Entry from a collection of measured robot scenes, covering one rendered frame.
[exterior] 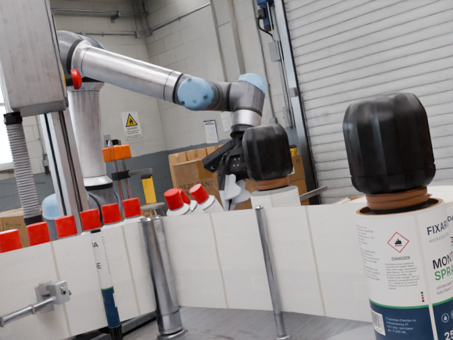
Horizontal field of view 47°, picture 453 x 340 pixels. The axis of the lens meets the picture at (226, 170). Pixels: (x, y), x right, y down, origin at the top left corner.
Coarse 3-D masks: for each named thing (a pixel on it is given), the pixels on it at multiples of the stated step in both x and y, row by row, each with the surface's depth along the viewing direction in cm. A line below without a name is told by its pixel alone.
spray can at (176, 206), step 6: (168, 192) 110; (174, 192) 109; (168, 198) 108; (174, 198) 108; (180, 198) 109; (168, 204) 110; (174, 204) 109; (180, 204) 109; (186, 204) 111; (168, 210) 111; (174, 210) 110; (180, 210) 109; (186, 210) 110
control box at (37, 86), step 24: (0, 0) 90; (24, 0) 91; (48, 0) 93; (0, 24) 90; (24, 24) 91; (48, 24) 92; (0, 48) 90; (24, 48) 91; (48, 48) 92; (24, 72) 91; (48, 72) 92; (24, 96) 91; (48, 96) 92
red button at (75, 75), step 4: (72, 72) 95; (76, 72) 95; (68, 76) 96; (72, 76) 95; (76, 76) 95; (80, 76) 96; (68, 80) 95; (72, 80) 96; (76, 80) 95; (80, 80) 96; (68, 84) 96; (72, 84) 96; (76, 84) 95; (80, 84) 96; (76, 88) 96
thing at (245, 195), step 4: (240, 180) 129; (240, 184) 128; (244, 184) 128; (244, 188) 127; (244, 192) 126; (248, 192) 126; (240, 196) 127; (244, 196) 126; (248, 196) 125; (232, 200) 127; (236, 200) 127; (240, 200) 126; (244, 200) 125; (232, 204) 126; (236, 204) 127; (232, 208) 126
